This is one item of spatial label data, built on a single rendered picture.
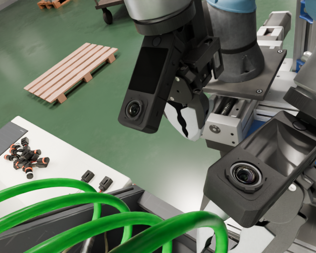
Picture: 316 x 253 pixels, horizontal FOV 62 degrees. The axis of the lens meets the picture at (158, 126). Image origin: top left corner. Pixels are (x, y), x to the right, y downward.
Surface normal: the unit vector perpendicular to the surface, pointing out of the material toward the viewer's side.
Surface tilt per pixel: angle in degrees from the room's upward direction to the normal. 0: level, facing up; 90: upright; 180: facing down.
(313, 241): 0
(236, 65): 73
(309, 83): 47
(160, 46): 32
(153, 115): 89
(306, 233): 0
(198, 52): 0
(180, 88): 90
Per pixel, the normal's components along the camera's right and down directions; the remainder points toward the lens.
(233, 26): 0.00, 0.70
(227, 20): -0.19, 0.60
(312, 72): -0.89, -0.26
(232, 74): -0.43, 0.49
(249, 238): -0.64, 0.04
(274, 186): 0.03, -0.74
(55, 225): 0.75, 0.27
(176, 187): -0.29, -0.69
